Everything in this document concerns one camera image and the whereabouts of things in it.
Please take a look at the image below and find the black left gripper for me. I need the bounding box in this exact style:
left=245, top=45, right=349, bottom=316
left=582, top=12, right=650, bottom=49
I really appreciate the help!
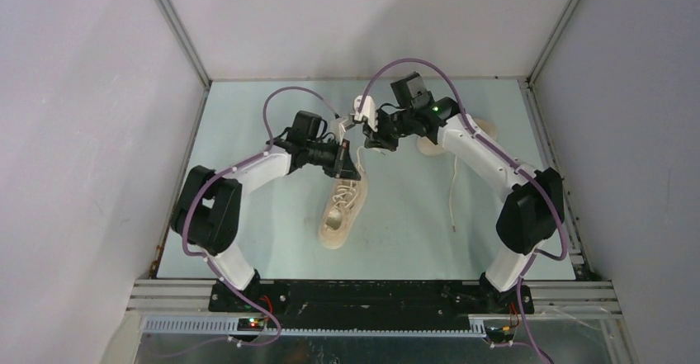
left=305, top=137, right=361, bottom=181

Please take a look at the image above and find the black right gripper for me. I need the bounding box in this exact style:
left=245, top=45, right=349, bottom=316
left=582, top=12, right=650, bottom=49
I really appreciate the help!
left=363, top=108, right=414, bottom=153

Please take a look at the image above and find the beige sneaker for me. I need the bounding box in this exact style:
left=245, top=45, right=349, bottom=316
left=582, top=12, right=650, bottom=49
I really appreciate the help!
left=318, top=147, right=369, bottom=249
left=415, top=118, right=499, bottom=234

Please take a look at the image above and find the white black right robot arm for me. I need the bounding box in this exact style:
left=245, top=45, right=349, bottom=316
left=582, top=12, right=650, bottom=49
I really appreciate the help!
left=352, top=72, right=564, bottom=313

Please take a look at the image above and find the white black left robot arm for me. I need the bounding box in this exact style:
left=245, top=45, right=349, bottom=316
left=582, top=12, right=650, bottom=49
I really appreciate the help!
left=170, top=111, right=361, bottom=312

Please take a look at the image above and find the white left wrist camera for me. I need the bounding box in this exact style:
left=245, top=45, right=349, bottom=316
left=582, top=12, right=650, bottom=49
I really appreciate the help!
left=330, top=115, right=355, bottom=142

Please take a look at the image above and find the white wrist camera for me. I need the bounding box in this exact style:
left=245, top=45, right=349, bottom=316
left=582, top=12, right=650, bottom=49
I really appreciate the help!
left=352, top=95, right=377, bottom=131
left=330, top=115, right=355, bottom=142

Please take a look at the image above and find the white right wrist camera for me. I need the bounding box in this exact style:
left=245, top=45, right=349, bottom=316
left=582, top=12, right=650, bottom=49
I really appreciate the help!
left=352, top=95, right=377, bottom=131

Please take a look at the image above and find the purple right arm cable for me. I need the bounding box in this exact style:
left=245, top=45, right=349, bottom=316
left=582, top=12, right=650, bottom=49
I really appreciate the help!
left=357, top=58, right=570, bottom=364

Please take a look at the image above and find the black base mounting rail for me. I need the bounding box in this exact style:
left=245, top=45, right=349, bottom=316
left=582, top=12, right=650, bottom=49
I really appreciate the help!
left=208, top=280, right=534, bottom=332

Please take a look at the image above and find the aluminium frame rail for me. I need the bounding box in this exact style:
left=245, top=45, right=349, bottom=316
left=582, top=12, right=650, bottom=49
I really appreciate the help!
left=127, top=279, right=622, bottom=338

